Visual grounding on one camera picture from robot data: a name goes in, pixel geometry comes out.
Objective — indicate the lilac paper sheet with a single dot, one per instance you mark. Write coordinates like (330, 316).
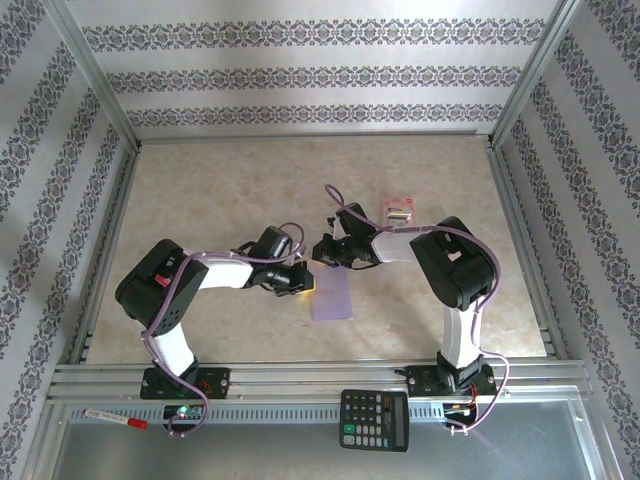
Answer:
(332, 300)

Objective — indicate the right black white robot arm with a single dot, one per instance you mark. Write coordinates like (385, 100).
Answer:
(450, 270)

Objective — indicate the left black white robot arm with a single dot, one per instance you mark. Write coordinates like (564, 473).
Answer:
(150, 295)

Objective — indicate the pink battery blister pack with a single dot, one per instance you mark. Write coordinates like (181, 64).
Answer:
(397, 207)

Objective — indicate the black desk calculator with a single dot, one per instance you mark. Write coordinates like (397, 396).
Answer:
(375, 420)

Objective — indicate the grey metal shelf panel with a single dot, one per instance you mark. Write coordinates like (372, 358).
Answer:
(250, 455)

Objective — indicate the white marker with red cap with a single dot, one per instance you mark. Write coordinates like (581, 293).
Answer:
(115, 418)

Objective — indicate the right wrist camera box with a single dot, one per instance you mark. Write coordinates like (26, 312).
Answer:
(333, 227)

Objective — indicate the aluminium mounting rail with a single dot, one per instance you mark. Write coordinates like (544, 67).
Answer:
(310, 380)

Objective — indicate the aluminium back rail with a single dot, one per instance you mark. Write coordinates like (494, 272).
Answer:
(310, 136)

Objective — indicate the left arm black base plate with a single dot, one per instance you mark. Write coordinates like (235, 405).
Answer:
(220, 382)

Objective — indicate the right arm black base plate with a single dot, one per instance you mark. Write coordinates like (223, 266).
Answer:
(422, 382)

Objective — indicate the aluminium side rail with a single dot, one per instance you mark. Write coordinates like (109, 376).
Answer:
(511, 200)
(113, 220)

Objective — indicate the aluminium frame post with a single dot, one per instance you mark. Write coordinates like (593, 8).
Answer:
(535, 70)
(91, 70)

